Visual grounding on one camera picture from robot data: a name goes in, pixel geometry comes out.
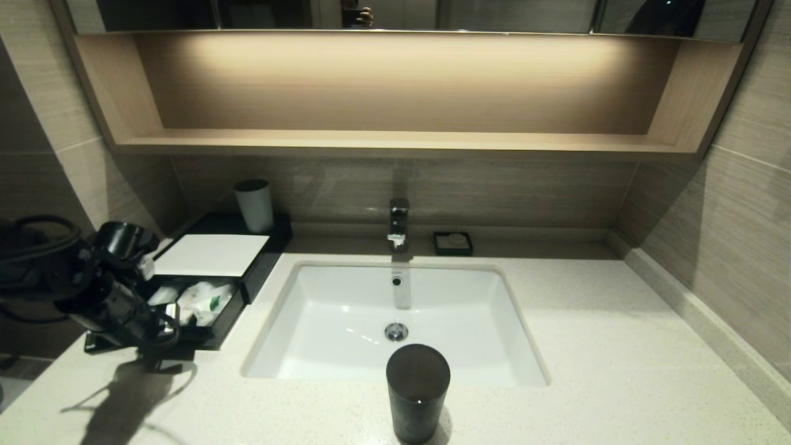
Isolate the black drawer box case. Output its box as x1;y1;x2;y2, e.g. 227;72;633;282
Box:
154;213;294;305

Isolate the chrome faucet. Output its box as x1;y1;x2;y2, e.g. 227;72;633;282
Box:
387;198;410;254

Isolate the black cup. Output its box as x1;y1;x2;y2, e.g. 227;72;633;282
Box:
386;344;450;444

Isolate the clear plastic packet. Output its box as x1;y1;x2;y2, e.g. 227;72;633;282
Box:
148;281;186;307

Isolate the black soap dish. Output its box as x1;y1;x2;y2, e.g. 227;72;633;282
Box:
433;232;473;257

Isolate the white packet with green label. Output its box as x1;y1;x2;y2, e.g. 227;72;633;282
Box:
178;281;237;327

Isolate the mirror cabinet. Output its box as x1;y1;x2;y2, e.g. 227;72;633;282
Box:
62;0;759;43

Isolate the white cup with dark rim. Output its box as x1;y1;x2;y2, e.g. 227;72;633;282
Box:
234;179;274;234

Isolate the wooden wall shelf niche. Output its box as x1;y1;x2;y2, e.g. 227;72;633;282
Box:
53;30;773;163

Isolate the white sink basin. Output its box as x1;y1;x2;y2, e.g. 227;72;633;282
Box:
241;261;551;389

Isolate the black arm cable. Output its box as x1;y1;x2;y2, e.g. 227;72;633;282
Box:
0;214;82;263

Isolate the black pull-out drawer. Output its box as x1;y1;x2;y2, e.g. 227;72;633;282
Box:
85;276;249;367

